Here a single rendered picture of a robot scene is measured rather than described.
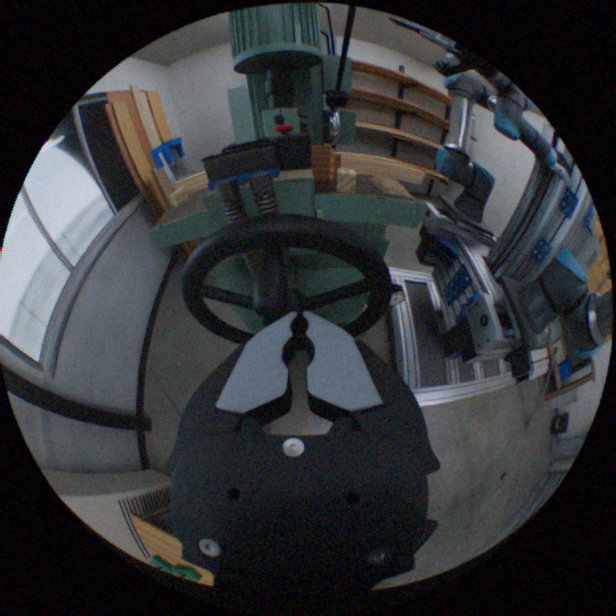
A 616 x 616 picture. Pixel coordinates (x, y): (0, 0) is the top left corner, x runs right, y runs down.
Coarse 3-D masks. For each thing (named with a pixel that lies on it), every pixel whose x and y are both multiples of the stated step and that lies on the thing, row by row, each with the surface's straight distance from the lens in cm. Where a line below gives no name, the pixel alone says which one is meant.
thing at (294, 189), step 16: (288, 176) 23; (304, 176) 22; (208, 192) 25; (240, 192) 23; (288, 192) 22; (304, 192) 22; (208, 208) 25; (256, 208) 23; (288, 208) 23; (304, 208) 23; (224, 224) 26
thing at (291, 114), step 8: (264, 112) 42; (272, 112) 42; (280, 112) 42; (288, 112) 42; (296, 112) 42; (264, 120) 42; (272, 120) 42; (288, 120) 42; (296, 120) 42; (264, 128) 42; (272, 128) 42; (296, 128) 42; (272, 136) 42; (280, 136) 42
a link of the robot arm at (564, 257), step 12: (564, 252) 60; (552, 264) 61; (564, 264) 59; (576, 264) 59; (552, 276) 59; (564, 276) 58; (576, 276) 59; (552, 288) 59; (564, 288) 59; (576, 288) 59; (552, 300) 60; (564, 300) 60; (576, 300) 60; (564, 312) 62
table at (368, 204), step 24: (336, 192) 34; (360, 192) 35; (408, 192) 44; (168, 216) 48; (192, 216) 39; (336, 216) 35; (360, 216) 36; (384, 216) 38; (408, 216) 40; (168, 240) 46
